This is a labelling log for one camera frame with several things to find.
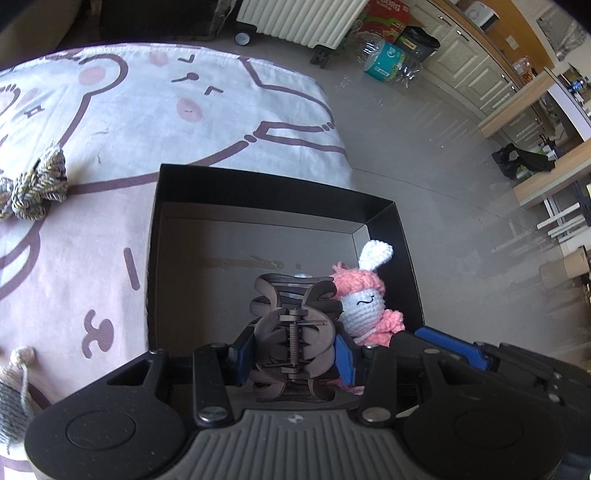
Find grey knitted mouse toy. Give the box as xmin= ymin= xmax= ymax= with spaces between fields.
xmin=0 ymin=347 xmax=47 ymax=455

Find plastic bottle pack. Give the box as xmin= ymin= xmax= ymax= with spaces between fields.
xmin=355 ymin=39 xmax=423 ymax=88

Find black cardboard box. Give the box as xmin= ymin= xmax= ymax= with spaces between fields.
xmin=147 ymin=162 xmax=426 ymax=372

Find cream kitchen cabinets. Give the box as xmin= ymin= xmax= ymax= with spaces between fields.
xmin=411 ymin=0 xmax=527 ymax=121

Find brown hair claw clip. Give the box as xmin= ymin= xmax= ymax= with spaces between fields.
xmin=249 ymin=273 xmax=341 ymax=401

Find brown cardboard box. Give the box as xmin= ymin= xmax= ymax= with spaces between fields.
xmin=538 ymin=247 xmax=591 ymax=291

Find printed bear blanket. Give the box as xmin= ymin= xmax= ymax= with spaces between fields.
xmin=0 ymin=42 xmax=356 ymax=474

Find braided rope knot toy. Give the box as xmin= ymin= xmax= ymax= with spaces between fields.
xmin=0 ymin=144 xmax=70 ymax=220

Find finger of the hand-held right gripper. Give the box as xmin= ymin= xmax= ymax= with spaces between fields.
xmin=392 ymin=326 xmax=491 ymax=371
xmin=473 ymin=340 xmax=571 ymax=409

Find black object on floor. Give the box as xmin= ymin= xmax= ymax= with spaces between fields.
xmin=492 ymin=143 xmax=561 ymax=181

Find white ribbed suitcase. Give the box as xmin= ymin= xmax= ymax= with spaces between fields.
xmin=233 ymin=0 xmax=370 ymax=70

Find pink crocheted bunny doll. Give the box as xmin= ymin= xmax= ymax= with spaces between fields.
xmin=329 ymin=240 xmax=406 ymax=395

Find black bin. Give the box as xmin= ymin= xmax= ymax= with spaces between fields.
xmin=392 ymin=25 xmax=441 ymax=63

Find red printed carton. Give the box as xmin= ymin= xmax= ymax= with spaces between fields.
xmin=358 ymin=0 xmax=411 ymax=44

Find white countertop appliance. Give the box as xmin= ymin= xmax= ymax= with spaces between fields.
xmin=470 ymin=2 xmax=501 ymax=31

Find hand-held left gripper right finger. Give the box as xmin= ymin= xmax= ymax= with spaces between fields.
xmin=335 ymin=330 xmax=481 ymax=424

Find wooden table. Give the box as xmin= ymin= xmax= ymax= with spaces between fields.
xmin=512 ymin=138 xmax=591 ymax=241

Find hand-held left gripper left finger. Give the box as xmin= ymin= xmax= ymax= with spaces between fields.
xmin=106 ymin=330 xmax=257 ymax=428

